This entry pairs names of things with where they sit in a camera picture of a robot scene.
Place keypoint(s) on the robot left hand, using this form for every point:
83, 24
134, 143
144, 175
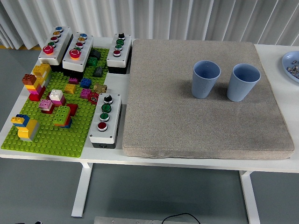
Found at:
36, 222

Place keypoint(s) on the small metal screw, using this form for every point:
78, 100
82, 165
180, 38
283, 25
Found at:
294, 62

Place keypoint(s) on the dark grey sloped brick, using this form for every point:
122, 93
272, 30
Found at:
95, 54

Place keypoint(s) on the white table leg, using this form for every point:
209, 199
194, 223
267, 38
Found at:
80, 193
251, 198

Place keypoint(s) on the red valve handwheel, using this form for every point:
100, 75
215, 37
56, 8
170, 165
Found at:
94, 97

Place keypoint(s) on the white pleated curtain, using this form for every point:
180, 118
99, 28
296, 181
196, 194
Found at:
93, 14

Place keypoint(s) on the five-button control box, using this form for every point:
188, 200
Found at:
61, 46
85, 50

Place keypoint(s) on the green studded baseplate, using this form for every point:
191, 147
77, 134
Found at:
58, 142

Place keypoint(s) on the blue brick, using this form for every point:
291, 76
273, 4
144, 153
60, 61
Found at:
85, 82

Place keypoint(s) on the brass pipe fitting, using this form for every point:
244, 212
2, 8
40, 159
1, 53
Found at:
100, 88

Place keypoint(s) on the flat magenta brick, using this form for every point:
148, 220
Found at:
73, 80

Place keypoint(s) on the yellow blue brick tower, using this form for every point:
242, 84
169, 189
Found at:
26, 130

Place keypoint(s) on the green-topped brick stack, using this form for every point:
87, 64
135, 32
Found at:
61, 115

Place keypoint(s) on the yellow white brick stack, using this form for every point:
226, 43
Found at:
42, 68

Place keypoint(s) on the four-button control box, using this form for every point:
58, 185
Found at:
112, 116
123, 50

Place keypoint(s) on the blue ribbed cup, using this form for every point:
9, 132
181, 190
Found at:
240, 89
205, 84

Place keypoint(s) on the dark green brick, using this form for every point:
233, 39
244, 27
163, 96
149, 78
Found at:
92, 61

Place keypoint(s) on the grey-brown fabric mat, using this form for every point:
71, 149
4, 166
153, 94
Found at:
175, 121

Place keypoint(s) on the brown-topped brick tower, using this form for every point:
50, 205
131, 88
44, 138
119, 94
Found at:
35, 89

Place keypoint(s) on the white pink brick stack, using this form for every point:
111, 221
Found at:
57, 96

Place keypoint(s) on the blue plate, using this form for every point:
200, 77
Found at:
288, 60

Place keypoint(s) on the pink red brick stack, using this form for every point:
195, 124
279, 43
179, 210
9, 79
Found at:
46, 105

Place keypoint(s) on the small metal nuts pile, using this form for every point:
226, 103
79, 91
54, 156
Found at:
294, 70

